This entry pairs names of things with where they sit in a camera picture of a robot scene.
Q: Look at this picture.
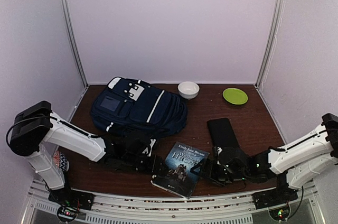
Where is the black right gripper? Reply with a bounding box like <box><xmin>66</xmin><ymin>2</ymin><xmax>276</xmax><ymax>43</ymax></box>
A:
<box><xmin>191</xmin><ymin>160</ymin><xmax>249</xmax><ymax>189</ymax></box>

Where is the black notebook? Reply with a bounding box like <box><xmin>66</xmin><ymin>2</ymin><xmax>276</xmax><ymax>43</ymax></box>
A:
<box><xmin>151</xmin><ymin>142</ymin><xmax>209</xmax><ymax>199</ymax></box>

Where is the black leather case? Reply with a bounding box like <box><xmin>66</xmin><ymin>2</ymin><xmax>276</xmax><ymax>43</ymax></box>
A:
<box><xmin>207</xmin><ymin>118</ymin><xmax>239</xmax><ymax>148</ymax></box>

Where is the navy blue student backpack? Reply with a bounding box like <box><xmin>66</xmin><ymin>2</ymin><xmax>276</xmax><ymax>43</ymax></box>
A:
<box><xmin>90</xmin><ymin>77</ymin><xmax>188</xmax><ymax>138</ymax></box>

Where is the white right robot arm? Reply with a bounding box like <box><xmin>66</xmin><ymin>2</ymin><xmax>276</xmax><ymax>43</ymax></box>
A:
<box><xmin>191</xmin><ymin>113</ymin><xmax>337</xmax><ymax>204</ymax></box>

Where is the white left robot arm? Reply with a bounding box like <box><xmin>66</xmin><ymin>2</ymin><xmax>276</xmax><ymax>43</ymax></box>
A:
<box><xmin>5</xmin><ymin>101</ymin><xmax>168</xmax><ymax>205</ymax></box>

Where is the green plate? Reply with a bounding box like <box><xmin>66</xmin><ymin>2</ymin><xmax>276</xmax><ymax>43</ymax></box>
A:
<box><xmin>222</xmin><ymin>88</ymin><xmax>248</xmax><ymax>105</ymax></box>

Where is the white ceramic bowl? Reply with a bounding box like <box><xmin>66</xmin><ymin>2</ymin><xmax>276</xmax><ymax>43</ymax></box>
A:
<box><xmin>177</xmin><ymin>81</ymin><xmax>200</xmax><ymax>100</ymax></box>

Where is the red patterned bowl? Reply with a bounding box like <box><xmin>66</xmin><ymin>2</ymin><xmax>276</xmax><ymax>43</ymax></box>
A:
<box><xmin>52</xmin><ymin>151</ymin><xmax>70</xmax><ymax>172</ymax></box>

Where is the front metal rail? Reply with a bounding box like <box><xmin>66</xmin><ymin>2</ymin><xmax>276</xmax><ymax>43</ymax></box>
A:
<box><xmin>18</xmin><ymin>179</ymin><xmax>328</xmax><ymax>223</ymax></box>

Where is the right aluminium frame post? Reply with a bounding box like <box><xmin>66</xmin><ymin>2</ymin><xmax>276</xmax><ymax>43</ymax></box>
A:
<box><xmin>255</xmin><ymin>0</ymin><xmax>285</xmax><ymax>89</ymax></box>

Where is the aluminium frame post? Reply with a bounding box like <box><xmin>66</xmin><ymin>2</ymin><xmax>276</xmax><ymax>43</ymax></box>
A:
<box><xmin>60</xmin><ymin>0</ymin><xmax>89</xmax><ymax>88</ymax></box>
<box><xmin>255</xmin><ymin>0</ymin><xmax>285</xmax><ymax>89</ymax></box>

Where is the left aluminium frame post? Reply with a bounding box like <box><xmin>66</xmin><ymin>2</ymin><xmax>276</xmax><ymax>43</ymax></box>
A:
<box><xmin>60</xmin><ymin>0</ymin><xmax>89</xmax><ymax>88</ymax></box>

